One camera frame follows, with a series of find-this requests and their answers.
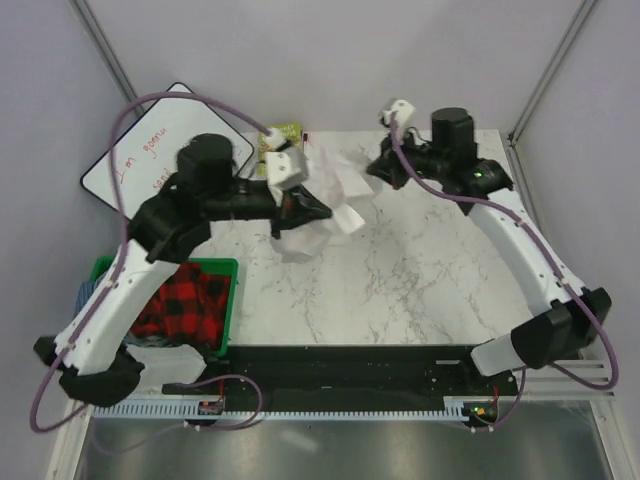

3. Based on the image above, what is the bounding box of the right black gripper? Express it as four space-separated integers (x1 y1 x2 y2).
367 126 448 191

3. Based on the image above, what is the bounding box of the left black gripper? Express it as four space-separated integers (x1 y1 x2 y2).
210 179 335 238

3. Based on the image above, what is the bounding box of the white long sleeve shirt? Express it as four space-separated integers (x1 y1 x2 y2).
271 146 382 263

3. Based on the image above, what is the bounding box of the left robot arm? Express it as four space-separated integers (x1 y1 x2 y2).
34 133 332 407

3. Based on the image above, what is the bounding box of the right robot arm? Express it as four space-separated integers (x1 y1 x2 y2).
367 100 611 394

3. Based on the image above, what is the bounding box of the green paperback book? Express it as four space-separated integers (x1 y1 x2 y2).
256 122 304 179

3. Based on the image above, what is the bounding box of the green plastic bin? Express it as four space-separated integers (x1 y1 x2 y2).
89 256 240 359

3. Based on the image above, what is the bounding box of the red black plaid shirt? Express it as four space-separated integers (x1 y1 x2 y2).
130 263 232 351

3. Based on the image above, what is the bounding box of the white whiteboard with red writing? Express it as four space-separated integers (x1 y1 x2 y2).
81 99 255 218

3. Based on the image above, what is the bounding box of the white folded cloth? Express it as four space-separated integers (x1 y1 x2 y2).
127 345 206 389

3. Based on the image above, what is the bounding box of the blue checked shirt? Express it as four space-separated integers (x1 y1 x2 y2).
74 280 99 316

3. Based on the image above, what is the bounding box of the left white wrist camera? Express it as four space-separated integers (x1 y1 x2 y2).
265 146 309 190

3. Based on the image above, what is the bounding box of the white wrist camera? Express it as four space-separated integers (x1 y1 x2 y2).
265 146 309 190
380 99 416 128

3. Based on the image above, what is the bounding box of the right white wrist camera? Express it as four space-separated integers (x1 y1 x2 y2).
380 99 416 128

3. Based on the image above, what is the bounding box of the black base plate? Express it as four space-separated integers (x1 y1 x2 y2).
162 345 517 406

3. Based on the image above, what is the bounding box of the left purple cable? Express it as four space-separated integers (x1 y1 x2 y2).
29 92 281 434

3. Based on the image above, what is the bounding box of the purple cable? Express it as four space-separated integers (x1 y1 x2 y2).
29 92 281 434
389 112 621 391

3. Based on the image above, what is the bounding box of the white slotted cable duct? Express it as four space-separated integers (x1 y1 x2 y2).
92 395 489 421

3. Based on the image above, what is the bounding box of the aluminium rail frame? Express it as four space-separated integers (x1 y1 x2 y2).
524 360 614 401

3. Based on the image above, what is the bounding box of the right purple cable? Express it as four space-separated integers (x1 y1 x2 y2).
389 112 621 391

